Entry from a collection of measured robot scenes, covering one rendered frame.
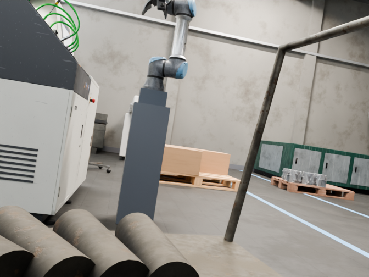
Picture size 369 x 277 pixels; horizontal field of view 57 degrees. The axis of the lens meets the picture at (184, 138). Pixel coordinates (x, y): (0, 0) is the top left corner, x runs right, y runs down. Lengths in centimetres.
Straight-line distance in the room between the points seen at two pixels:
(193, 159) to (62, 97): 263
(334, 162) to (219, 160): 324
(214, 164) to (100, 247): 442
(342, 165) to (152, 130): 593
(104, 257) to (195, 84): 806
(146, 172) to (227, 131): 656
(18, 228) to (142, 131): 161
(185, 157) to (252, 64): 514
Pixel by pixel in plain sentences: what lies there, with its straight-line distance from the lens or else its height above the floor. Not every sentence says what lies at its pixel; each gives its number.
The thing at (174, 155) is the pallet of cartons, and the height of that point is 37.
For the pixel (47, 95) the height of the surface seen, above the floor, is 74.
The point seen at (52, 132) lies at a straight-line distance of 206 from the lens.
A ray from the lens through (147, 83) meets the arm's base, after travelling 232.
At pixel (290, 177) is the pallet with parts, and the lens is 589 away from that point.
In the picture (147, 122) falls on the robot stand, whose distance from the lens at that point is 222.
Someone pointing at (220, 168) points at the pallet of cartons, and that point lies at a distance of 502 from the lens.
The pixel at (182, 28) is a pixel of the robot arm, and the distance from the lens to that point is 236.
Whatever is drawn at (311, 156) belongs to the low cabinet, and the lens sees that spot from 732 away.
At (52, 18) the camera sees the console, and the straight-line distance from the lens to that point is 289.
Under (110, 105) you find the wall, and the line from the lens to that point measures 831.
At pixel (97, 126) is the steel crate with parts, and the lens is 721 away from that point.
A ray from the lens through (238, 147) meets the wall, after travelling 881.
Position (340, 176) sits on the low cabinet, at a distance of 772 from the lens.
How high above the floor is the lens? 63
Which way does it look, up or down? level
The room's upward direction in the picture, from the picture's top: 9 degrees clockwise
